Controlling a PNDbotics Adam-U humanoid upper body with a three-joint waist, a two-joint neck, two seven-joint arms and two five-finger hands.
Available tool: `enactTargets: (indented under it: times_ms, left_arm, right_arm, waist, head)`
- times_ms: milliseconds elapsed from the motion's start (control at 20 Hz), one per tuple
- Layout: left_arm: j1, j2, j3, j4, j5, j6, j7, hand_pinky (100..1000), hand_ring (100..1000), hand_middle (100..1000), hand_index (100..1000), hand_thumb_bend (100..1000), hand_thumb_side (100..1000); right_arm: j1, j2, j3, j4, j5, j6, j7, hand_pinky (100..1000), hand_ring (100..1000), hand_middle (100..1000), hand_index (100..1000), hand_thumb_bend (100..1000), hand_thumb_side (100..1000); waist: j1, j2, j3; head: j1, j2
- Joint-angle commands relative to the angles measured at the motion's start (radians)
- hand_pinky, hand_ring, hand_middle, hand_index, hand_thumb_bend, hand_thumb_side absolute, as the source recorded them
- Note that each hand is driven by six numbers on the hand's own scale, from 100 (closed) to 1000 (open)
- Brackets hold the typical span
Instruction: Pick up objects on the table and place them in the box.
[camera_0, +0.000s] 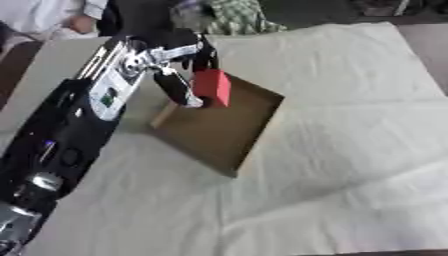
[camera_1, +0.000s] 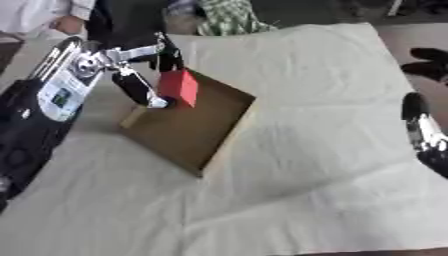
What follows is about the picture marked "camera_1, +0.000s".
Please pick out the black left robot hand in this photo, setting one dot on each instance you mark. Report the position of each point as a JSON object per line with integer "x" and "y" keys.
{"x": 135, "y": 87}

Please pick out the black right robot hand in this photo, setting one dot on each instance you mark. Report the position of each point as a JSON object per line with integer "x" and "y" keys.
{"x": 415, "y": 108}

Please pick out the red block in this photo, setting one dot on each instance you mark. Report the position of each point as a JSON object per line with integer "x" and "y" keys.
{"x": 179, "y": 86}

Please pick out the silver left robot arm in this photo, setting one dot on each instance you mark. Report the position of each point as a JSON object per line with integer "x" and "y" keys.
{"x": 61, "y": 93}

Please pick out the tan cardboard box brown inside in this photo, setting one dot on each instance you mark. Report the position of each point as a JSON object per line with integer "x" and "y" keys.
{"x": 186, "y": 130}

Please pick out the person's hand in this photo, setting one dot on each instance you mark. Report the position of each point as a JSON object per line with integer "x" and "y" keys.
{"x": 70, "y": 25}

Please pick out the green white checked cloth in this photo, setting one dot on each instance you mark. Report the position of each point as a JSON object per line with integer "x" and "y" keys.
{"x": 232, "y": 17}

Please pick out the person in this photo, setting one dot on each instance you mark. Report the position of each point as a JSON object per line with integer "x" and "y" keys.
{"x": 29, "y": 13}

